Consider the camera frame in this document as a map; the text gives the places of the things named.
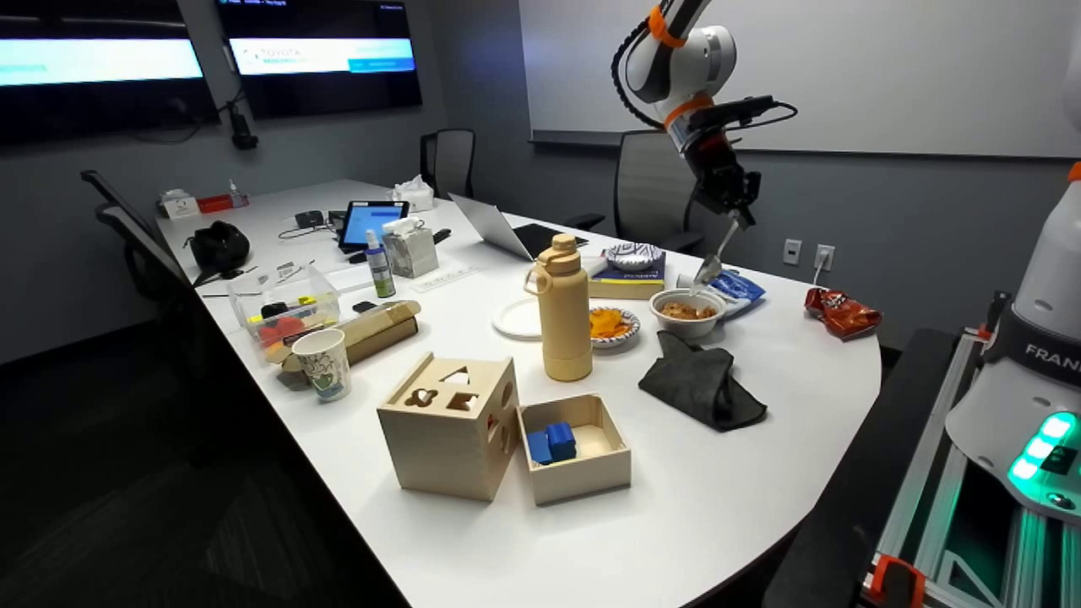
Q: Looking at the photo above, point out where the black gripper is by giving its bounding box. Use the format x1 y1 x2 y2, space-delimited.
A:
685 124 765 228

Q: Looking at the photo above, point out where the small grey spatula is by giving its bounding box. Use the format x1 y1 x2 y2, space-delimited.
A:
692 212 747 288

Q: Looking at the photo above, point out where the blue patterned white bowl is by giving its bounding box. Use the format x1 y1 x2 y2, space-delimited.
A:
598 240 669 278

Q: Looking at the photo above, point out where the small bowl of orange snacks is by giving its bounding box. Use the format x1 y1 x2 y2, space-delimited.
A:
584 299 644 356

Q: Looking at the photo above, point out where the blue snack bag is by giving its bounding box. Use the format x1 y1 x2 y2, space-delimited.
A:
701 267 770 324

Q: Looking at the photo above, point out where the black mesh office chair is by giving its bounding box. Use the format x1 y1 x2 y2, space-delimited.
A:
419 124 481 199
78 164 229 374
610 130 707 252

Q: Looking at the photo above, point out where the brown pretzel heap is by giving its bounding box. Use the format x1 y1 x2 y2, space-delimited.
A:
662 296 721 324

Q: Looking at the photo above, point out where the blue and yellow book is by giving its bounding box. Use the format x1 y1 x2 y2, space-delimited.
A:
584 259 669 304

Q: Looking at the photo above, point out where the red chip bag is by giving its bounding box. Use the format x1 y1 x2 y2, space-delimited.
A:
799 285 885 341

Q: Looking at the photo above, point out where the black folded cloth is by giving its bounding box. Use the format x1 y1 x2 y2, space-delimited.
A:
636 331 770 437

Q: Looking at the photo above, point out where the tan water bottle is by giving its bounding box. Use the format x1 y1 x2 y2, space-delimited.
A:
531 234 593 384

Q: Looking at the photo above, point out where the black open laptop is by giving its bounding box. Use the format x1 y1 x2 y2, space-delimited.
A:
448 194 592 262

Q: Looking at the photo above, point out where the white paper plate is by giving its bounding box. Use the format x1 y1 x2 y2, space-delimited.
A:
490 293 555 343

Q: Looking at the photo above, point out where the blue toy block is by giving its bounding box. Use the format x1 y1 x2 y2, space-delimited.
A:
525 418 582 467

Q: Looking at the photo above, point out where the open wooden tray box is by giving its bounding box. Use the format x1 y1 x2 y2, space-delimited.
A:
515 392 636 510

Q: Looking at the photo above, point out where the crumpled white cloth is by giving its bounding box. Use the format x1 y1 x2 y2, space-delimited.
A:
390 171 436 212

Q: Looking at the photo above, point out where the white tissue box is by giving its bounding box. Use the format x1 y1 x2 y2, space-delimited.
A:
382 212 444 280

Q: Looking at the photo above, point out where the tablet with blue screen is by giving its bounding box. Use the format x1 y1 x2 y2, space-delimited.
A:
334 197 412 258

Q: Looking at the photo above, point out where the wooden shape sorter cube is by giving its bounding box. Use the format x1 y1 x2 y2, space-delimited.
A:
376 351 525 505

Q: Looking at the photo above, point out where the long wooden block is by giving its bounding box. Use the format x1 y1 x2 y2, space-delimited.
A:
334 296 424 366

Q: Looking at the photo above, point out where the black pouch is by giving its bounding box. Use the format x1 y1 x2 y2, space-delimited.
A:
294 206 348 234

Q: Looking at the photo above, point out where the white paper cup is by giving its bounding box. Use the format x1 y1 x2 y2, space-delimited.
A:
286 324 356 406

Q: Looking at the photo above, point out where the clear plastic storage container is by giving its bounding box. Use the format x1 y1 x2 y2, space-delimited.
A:
229 262 346 366

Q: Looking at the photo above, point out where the flat red packet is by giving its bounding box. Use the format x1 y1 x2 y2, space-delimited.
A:
197 189 245 216

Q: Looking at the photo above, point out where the black bag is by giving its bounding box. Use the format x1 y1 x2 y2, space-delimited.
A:
187 218 252 285

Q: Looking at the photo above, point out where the small white box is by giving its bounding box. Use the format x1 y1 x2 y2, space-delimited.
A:
158 186 203 222

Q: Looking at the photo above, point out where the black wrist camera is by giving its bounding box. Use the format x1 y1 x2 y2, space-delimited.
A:
695 94 784 129

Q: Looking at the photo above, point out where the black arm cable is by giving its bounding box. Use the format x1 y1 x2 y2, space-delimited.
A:
608 14 805 136

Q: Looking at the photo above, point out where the white wall whiteboard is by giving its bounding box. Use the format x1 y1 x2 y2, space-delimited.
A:
517 0 1081 163

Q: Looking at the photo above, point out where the aluminium robot stand frame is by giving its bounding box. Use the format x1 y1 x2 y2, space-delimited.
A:
866 324 1081 608

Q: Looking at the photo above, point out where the orange handled clamp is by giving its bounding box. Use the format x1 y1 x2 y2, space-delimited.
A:
863 550 930 608

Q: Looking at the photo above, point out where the wall display screen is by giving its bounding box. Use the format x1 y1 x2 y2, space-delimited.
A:
216 0 424 115
0 14 216 146

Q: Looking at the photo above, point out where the black hanging camera pole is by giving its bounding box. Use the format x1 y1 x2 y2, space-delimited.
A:
177 0 263 153

